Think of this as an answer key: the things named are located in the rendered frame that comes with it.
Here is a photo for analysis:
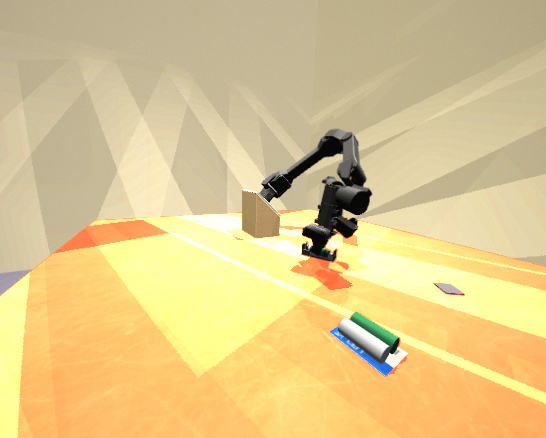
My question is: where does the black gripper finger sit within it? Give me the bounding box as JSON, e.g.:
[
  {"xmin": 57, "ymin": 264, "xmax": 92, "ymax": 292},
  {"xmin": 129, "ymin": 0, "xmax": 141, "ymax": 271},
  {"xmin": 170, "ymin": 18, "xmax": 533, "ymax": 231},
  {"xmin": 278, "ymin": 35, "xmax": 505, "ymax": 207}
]
[
  {"xmin": 312, "ymin": 237, "xmax": 332, "ymax": 256},
  {"xmin": 323, "ymin": 230, "xmax": 339, "ymax": 248}
]

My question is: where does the black and green battery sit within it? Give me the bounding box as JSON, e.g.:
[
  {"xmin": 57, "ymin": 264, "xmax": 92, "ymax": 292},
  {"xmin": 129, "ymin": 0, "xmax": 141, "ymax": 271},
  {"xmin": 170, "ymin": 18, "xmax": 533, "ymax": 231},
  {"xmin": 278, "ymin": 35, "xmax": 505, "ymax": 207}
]
[{"xmin": 307, "ymin": 244, "xmax": 331, "ymax": 258}]

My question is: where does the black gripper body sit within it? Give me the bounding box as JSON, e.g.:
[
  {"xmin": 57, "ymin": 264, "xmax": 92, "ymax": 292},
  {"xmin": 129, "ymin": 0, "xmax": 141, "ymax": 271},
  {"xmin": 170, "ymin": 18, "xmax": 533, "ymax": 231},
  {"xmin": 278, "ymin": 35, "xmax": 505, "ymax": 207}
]
[{"xmin": 302, "ymin": 201, "xmax": 343, "ymax": 243}]

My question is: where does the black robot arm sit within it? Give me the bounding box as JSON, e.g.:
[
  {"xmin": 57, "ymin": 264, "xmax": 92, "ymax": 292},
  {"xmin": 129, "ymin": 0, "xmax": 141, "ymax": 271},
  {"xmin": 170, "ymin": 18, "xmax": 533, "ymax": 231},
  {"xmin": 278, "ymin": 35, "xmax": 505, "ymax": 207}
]
[{"xmin": 260, "ymin": 129, "xmax": 373, "ymax": 239}]

